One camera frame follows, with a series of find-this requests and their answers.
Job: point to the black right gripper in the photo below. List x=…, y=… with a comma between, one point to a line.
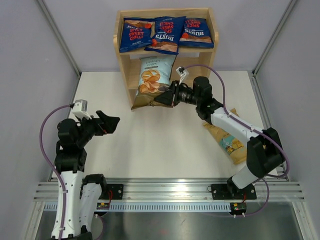
x=171, y=97

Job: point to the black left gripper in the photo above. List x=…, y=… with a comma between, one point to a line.
x=110, y=123

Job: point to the light blue cassava chips bag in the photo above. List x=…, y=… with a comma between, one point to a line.
x=154, y=79

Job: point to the blue Burts chips bag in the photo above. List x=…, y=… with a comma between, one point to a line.
x=196, y=33
x=136, y=33
x=168, y=31

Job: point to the tan kettle chips bag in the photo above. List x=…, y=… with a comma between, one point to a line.
x=228, y=143

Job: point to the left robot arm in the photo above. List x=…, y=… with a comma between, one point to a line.
x=78, y=193

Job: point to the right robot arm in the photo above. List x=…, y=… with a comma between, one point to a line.
x=264, y=151

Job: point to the wooden two-tier shelf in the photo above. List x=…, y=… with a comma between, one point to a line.
x=130, y=64

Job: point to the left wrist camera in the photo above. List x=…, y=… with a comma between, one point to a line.
x=79, y=110

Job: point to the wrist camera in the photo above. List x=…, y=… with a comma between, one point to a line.
x=79, y=110
x=183, y=74

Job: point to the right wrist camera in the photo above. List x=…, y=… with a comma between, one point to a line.
x=183, y=74

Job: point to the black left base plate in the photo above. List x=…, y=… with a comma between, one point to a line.
x=113, y=191

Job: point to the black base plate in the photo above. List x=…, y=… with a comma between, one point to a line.
x=113, y=191
x=220, y=191

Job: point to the white slotted cable duct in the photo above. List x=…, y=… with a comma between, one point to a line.
x=166, y=207

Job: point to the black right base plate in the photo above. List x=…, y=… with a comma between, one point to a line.
x=220, y=191

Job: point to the aluminium mounting rail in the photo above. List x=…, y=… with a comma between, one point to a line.
x=195, y=189

